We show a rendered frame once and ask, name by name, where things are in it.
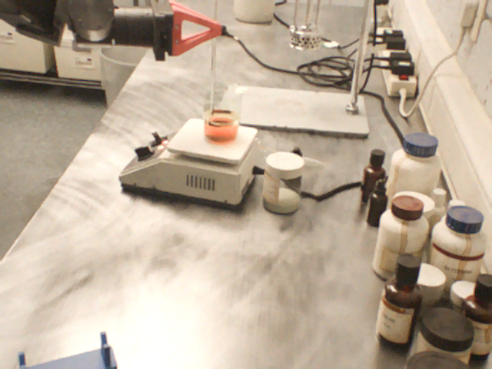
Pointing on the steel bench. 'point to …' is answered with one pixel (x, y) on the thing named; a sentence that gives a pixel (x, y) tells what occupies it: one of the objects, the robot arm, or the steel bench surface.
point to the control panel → (152, 149)
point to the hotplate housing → (195, 177)
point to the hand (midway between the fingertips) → (215, 28)
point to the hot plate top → (183, 140)
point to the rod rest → (107, 354)
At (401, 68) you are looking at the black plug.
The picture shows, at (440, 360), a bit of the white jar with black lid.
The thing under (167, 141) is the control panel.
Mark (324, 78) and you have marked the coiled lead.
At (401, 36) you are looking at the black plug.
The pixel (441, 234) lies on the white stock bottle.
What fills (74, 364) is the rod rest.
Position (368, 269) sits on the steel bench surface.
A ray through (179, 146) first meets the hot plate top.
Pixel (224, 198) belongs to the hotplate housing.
